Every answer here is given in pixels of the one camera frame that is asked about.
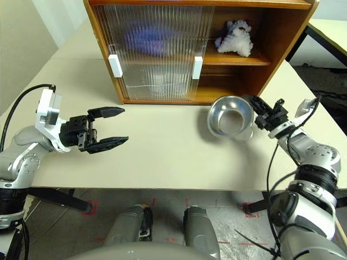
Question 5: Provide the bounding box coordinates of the grey robot torso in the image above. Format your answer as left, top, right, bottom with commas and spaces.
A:
63, 240, 217, 260

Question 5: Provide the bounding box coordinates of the grey left robot leg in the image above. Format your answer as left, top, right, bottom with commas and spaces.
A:
104, 204, 154, 246

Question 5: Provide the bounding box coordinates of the white plush toy red scarf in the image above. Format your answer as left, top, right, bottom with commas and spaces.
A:
214, 18, 254, 58

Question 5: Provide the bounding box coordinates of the ribbed clear sliding door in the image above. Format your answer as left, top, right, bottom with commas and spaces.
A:
101, 4, 215, 102
91, 4, 204, 102

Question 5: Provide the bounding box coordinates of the wooden cabinet with shelf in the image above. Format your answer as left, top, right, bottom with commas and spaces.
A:
82, 0, 318, 106

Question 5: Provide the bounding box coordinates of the tan wooden stick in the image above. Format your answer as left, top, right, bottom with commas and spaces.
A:
335, 216, 347, 244

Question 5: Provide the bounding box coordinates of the steel bowl with tab handles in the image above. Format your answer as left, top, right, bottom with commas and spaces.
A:
207, 94, 255, 142

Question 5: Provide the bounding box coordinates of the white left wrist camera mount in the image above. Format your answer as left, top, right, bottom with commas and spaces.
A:
35, 87, 72, 153

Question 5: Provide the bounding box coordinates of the cream table with black frame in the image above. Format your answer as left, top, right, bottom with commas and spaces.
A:
286, 18, 347, 63

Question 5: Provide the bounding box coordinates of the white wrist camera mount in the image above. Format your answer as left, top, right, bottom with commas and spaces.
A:
267, 97, 321, 139
35, 87, 72, 153

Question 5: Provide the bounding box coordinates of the black table leg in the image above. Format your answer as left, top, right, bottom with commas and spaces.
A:
245, 191, 272, 217
27, 188, 93, 213

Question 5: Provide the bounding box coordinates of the white door handle block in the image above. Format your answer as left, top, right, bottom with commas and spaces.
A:
192, 56, 203, 80
108, 54, 123, 79

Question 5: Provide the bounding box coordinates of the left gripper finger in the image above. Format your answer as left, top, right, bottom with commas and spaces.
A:
87, 107, 126, 121
86, 136, 130, 155

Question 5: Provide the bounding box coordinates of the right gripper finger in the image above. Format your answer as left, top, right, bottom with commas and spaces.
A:
249, 96, 268, 118
250, 95, 273, 113

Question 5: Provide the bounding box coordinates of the grey right robot leg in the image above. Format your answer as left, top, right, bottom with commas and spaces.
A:
183, 205, 221, 259

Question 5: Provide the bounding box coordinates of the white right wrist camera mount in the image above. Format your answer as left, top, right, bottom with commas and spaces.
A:
267, 97, 321, 139

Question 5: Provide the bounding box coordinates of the cream adjoining table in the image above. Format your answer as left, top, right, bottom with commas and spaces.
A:
50, 16, 106, 60

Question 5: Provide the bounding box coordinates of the purple tissue pack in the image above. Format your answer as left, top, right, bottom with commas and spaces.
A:
123, 23, 179, 56

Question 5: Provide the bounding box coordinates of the grey robot leg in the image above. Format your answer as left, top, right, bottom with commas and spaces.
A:
183, 205, 221, 259
104, 204, 154, 246

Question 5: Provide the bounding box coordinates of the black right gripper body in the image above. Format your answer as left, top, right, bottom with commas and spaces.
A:
254, 99, 290, 132

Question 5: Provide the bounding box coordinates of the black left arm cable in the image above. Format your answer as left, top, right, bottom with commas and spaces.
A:
0, 84, 57, 152

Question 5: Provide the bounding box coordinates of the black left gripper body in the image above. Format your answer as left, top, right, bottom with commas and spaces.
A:
59, 115, 98, 152

